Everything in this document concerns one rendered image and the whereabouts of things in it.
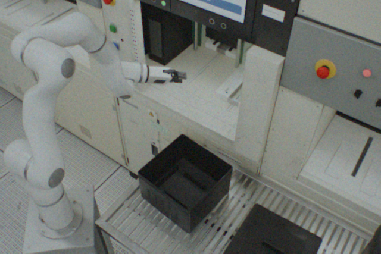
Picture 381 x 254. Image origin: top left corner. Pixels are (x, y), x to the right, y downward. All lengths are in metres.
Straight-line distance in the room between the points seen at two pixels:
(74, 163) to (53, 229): 1.22
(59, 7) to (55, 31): 1.55
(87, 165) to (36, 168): 1.50
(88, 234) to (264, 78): 0.91
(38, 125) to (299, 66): 0.86
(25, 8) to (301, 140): 2.05
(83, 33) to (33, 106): 0.27
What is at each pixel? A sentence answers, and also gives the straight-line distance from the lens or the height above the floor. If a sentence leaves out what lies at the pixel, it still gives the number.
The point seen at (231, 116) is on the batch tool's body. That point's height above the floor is 0.87.
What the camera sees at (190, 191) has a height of 0.77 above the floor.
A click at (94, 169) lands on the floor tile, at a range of 2.77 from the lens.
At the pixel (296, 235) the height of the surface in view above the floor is 0.86.
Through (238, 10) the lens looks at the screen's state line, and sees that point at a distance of 1.34.
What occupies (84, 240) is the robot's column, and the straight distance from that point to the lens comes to 1.63.
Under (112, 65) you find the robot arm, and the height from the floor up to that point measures 1.30.
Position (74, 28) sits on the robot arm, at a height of 1.53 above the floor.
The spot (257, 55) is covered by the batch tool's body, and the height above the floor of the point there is 1.40.
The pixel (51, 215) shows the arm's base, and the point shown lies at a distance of 1.57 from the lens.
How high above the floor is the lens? 2.18
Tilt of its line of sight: 45 degrees down
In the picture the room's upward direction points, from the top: 1 degrees clockwise
